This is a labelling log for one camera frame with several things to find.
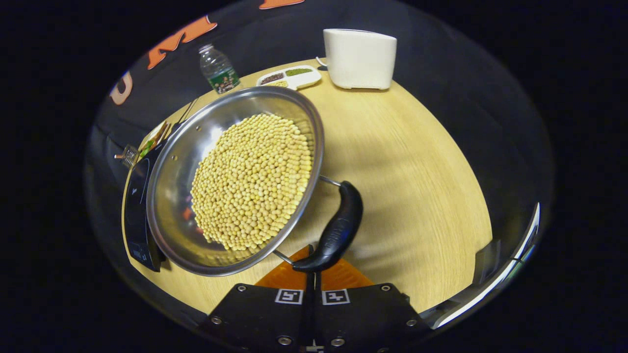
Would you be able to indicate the white toaster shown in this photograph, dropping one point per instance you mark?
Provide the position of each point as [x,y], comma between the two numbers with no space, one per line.
[360,59]

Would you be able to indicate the black induction cooktop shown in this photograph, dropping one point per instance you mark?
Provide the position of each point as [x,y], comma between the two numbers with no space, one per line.
[137,215]

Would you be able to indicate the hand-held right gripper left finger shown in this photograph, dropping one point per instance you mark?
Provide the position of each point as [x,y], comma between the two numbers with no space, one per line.
[260,314]

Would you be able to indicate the clear plastic water bottle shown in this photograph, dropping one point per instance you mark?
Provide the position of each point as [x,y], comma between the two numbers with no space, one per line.
[221,73]

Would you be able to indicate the white divided dish with beans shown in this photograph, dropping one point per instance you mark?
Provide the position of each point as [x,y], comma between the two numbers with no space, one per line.
[304,78]

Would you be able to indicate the pile of yellow soybeans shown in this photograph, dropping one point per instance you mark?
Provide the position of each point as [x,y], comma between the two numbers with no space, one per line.
[250,181]

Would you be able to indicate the black backdrop cloth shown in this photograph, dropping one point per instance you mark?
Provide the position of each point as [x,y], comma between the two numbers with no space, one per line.
[441,63]

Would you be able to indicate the small tray with green item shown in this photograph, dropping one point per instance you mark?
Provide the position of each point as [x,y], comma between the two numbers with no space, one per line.
[153,140]

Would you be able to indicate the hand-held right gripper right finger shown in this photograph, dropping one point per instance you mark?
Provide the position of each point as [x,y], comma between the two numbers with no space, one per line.
[363,314]

